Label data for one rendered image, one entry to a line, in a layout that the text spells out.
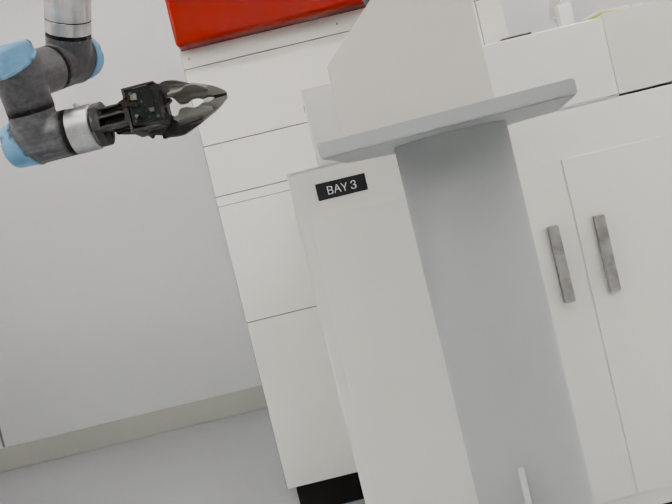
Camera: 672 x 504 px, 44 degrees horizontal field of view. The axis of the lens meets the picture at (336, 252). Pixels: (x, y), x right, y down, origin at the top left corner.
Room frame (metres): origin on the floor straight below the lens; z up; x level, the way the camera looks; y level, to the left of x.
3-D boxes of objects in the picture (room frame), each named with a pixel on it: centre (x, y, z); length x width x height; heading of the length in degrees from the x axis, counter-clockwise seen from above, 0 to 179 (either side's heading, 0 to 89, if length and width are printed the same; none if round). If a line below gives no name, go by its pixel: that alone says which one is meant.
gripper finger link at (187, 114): (1.34, 0.16, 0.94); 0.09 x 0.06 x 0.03; 87
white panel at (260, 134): (2.12, -0.14, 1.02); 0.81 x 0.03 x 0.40; 91
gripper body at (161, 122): (1.35, 0.26, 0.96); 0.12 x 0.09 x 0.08; 87
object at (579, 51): (1.53, -0.28, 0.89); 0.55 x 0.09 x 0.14; 91
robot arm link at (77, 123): (1.36, 0.34, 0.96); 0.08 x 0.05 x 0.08; 177
